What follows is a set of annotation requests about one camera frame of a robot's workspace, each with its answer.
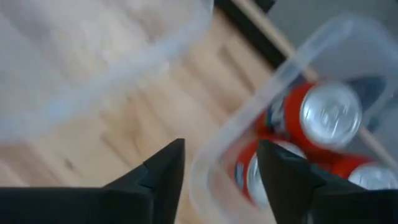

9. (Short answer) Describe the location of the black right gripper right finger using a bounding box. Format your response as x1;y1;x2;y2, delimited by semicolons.
256;139;398;224

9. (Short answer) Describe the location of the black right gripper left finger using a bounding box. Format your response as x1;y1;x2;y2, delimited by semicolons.
0;138;187;224

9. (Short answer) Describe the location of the red Coca-Cola can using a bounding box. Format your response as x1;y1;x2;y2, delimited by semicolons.
233;139;307;209

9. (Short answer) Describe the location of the black aluminium table frame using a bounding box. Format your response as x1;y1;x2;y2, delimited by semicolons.
214;0;287;69

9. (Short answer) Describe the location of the clear plastic bin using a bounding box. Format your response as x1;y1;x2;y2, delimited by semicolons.
189;14;398;224
0;0;215;144

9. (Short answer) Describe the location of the red soda can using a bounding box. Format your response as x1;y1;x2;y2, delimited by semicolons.
331;155;398;191
281;81;364;156

